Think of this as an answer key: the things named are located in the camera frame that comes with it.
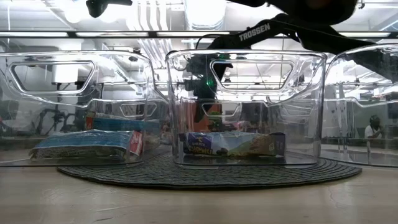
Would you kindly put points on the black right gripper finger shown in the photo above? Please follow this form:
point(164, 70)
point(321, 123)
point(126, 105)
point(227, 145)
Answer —
point(200, 107)

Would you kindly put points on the dark blue wrapper granola bar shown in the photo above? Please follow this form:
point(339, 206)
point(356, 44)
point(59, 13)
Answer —
point(233, 144)

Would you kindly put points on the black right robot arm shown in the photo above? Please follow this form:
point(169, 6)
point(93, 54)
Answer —
point(255, 32)

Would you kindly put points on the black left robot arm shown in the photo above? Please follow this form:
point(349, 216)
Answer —
point(96, 7)

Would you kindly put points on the round grey woven placemat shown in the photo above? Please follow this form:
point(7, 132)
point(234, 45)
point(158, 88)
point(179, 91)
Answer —
point(202, 177)

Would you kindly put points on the clear plastic bin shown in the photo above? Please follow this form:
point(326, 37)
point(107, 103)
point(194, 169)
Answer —
point(46, 105)
point(280, 124)
point(357, 124)

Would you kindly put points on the person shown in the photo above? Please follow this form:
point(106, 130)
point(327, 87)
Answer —
point(373, 130)

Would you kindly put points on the silver ventilation duct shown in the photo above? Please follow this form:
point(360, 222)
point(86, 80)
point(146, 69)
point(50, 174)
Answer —
point(205, 14)

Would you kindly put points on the black aluminium frame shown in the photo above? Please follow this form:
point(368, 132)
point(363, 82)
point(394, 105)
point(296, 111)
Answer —
point(71, 34)

